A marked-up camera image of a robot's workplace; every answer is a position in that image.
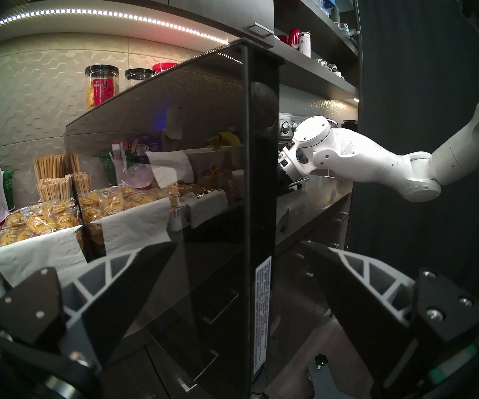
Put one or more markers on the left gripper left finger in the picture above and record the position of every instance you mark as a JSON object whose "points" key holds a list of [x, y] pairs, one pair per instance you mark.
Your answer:
{"points": [[119, 302]]}

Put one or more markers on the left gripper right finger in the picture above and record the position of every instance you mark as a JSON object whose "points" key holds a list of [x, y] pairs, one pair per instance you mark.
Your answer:
{"points": [[360, 311]]}

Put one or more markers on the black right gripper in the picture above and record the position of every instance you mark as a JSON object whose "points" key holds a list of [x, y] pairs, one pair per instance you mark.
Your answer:
{"points": [[295, 184]]}

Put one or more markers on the black glass microwave door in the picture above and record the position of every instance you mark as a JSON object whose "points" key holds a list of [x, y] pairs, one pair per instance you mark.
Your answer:
{"points": [[260, 173]]}

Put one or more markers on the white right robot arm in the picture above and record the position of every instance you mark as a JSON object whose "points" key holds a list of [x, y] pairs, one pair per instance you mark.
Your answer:
{"points": [[368, 161]]}

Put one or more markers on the stainless steel toaster oven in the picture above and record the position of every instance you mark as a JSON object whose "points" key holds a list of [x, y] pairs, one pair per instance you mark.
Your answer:
{"points": [[286, 126]]}

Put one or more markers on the black base knob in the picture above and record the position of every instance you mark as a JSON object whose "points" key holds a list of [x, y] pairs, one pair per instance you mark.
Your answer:
{"points": [[320, 360]]}

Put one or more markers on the large white tissue sheet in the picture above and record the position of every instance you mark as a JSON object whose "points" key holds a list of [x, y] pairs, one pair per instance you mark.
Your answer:
{"points": [[36, 252]]}

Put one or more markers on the basket of wrapped cakes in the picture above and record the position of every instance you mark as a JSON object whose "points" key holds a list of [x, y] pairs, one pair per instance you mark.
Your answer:
{"points": [[40, 221]]}

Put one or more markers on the wooden stir sticks bundle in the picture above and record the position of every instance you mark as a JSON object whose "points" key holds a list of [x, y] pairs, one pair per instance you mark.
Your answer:
{"points": [[52, 178]]}

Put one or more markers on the stack of red cups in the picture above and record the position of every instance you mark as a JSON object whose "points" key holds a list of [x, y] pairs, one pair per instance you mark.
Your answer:
{"points": [[293, 36]]}

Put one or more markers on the tall black appliance panel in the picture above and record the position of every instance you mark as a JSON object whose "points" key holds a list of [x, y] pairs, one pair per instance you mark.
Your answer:
{"points": [[409, 70]]}

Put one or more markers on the clear jar red lid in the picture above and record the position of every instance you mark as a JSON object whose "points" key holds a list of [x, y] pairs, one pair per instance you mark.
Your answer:
{"points": [[164, 66]]}

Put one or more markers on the snack jar yellow label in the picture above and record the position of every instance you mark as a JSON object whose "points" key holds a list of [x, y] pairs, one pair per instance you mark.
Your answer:
{"points": [[137, 75]]}

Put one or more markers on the dark upper kitchen cabinet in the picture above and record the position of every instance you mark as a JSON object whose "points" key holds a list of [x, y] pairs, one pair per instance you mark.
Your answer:
{"points": [[202, 3]]}

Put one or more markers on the snack jar pink label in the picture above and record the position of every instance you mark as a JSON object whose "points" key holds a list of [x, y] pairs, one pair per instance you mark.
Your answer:
{"points": [[102, 86]]}

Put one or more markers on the LED light strip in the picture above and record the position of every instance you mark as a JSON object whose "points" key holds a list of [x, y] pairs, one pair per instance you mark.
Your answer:
{"points": [[110, 16]]}

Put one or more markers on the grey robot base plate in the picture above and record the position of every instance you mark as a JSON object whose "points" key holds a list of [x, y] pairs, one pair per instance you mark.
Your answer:
{"points": [[322, 385]]}

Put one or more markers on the dark wall shelf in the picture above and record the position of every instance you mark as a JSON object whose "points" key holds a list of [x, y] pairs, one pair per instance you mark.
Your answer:
{"points": [[318, 74]]}

